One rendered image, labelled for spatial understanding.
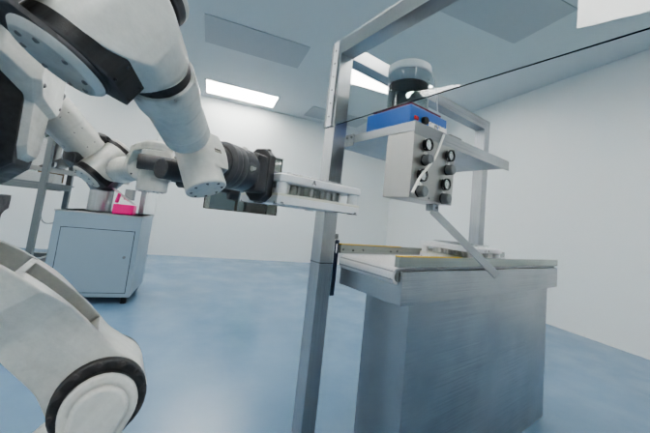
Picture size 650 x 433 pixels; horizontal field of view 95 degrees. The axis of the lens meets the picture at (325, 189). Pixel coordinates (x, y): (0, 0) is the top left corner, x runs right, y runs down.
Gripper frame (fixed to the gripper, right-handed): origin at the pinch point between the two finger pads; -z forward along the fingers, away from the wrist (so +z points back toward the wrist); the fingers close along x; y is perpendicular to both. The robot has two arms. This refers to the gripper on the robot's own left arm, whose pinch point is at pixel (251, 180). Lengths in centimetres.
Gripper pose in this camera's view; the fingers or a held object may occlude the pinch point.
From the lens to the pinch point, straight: 84.4
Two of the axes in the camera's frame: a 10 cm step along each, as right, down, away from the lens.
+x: -1.0, 9.9, -0.9
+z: -8.8, -1.3, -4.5
